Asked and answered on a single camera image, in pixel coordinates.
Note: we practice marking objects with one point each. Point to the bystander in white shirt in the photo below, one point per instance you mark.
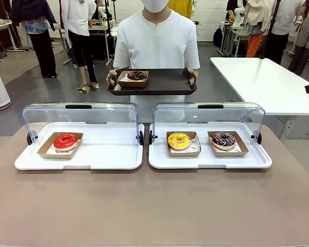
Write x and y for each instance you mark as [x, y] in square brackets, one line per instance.
[79, 25]

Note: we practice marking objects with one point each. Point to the dark brown serving tray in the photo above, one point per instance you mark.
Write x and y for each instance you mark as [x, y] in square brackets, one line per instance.
[167, 82]

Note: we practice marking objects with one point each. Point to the person's left hand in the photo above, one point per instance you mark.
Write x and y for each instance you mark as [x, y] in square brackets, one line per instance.
[193, 76]

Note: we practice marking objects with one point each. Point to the white display tray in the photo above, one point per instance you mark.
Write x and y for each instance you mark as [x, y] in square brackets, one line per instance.
[105, 157]
[206, 162]

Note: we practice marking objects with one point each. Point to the bystander in yellow top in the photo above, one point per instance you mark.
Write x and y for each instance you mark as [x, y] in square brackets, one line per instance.
[181, 6]

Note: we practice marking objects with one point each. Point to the white face mask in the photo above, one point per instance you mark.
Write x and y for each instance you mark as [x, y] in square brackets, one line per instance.
[154, 5]

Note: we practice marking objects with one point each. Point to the black backpack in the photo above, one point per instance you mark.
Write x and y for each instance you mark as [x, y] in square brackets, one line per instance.
[217, 36]

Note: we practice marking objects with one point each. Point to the chocolate sprinkled donut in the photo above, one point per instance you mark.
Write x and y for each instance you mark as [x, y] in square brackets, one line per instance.
[131, 76]

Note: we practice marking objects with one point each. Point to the red glazed donut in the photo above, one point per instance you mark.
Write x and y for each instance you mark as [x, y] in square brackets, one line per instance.
[58, 144]

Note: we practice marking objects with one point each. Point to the purple drizzled donut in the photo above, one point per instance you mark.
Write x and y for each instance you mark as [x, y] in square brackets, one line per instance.
[222, 144]

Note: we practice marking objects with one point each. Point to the white side table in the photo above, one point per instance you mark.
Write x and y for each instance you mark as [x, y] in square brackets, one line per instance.
[260, 82]

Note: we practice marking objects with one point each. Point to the yellow sprinkled donut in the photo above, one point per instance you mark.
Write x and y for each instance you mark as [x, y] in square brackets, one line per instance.
[179, 144]

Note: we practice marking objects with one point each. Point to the black tripod pole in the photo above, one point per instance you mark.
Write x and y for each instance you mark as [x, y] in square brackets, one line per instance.
[271, 25]

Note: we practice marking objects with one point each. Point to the red donut's cardboard box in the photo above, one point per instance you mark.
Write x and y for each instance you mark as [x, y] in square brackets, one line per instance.
[46, 153]

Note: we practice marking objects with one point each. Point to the bystander in navy patterned shirt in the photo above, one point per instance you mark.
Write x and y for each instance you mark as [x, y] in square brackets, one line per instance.
[41, 41]

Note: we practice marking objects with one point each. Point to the bystander in grey shorts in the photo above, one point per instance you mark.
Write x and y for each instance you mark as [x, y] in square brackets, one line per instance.
[305, 38]

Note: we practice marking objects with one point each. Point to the clear plastic display lid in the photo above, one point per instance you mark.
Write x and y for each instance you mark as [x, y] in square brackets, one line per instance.
[105, 113]
[234, 113]

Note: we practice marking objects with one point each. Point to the white background desk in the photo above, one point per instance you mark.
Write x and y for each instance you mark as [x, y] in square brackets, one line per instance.
[2, 25]

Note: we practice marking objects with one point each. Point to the bystander in black trousers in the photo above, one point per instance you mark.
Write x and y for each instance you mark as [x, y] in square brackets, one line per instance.
[283, 28]

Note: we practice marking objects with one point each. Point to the person's right hand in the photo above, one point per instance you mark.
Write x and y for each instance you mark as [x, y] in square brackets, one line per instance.
[111, 77]

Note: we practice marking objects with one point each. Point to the yellow donut's cardboard box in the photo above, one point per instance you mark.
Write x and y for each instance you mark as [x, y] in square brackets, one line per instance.
[182, 153]

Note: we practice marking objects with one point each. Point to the bystander in orange trousers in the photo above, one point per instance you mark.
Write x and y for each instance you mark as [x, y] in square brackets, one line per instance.
[255, 38]

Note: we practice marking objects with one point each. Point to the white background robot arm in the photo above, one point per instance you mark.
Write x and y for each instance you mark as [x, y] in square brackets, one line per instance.
[239, 13]

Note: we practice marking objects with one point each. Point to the person in white tunic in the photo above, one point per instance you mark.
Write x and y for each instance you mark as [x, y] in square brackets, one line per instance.
[157, 38]

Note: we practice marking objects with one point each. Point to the chocolate donut's cardboard box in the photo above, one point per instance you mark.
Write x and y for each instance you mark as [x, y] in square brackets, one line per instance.
[132, 83]

